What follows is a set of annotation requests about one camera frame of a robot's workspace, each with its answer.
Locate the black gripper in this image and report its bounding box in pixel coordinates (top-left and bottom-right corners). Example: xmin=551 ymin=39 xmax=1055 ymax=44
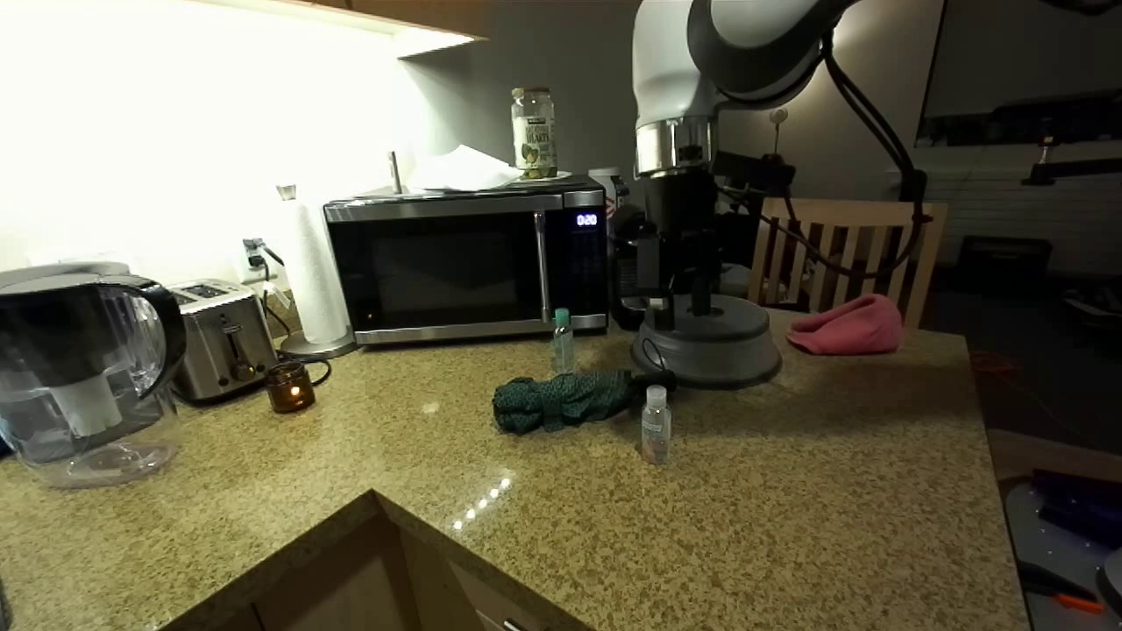
xmin=610 ymin=168 xmax=738 ymax=320

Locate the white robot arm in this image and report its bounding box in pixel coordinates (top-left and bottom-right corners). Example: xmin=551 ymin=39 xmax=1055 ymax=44
xmin=630 ymin=0 xmax=926 ymax=302

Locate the wooden chair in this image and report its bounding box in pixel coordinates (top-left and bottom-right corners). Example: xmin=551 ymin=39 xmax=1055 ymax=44
xmin=746 ymin=196 xmax=946 ymax=328

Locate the grey plastic plate cover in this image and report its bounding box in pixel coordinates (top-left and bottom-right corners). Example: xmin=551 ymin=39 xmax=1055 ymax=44
xmin=630 ymin=293 xmax=783 ymax=390

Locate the clear bottle green cap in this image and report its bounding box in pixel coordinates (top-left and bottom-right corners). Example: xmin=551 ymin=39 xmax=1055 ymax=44
xmin=551 ymin=307 xmax=573 ymax=375

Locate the glass jar on microwave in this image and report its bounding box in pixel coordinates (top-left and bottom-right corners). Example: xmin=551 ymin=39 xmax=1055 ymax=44
xmin=511 ymin=87 xmax=558 ymax=178

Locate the pink cloth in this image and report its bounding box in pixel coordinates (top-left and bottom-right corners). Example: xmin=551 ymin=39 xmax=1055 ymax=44
xmin=787 ymin=293 xmax=905 ymax=358

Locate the clear bottle white cap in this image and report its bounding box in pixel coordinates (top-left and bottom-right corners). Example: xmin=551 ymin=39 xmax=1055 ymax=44
xmin=640 ymin=384 xmax=673 ymax=464

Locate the black stainless microwave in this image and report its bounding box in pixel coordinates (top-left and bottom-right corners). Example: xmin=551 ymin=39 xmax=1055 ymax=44
xmin=322 ymin=178 xmax=610 ymax=347

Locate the white paper on microwave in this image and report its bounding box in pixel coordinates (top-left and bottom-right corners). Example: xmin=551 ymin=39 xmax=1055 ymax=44
xmin=409 ymin=142 xmax=518 ymax=192

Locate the paper towel roll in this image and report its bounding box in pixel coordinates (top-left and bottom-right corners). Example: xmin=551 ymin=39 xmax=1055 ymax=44
xmin=277 ymin=183 xmax=351 ymax=358

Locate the brown cabinet corner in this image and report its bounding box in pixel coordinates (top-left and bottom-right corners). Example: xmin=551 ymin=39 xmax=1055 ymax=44
xmin=160 ymin=494 xmax=589 ymax=631

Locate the silver toaster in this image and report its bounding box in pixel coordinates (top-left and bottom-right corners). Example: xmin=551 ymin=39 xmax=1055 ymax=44
xmin=174 ymin=281 xmax=274 ymax=404

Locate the water filter pitcher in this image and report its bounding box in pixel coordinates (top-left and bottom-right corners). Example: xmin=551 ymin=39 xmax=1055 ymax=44
xmin=0 ymin=263 xmax=184 ymax=492

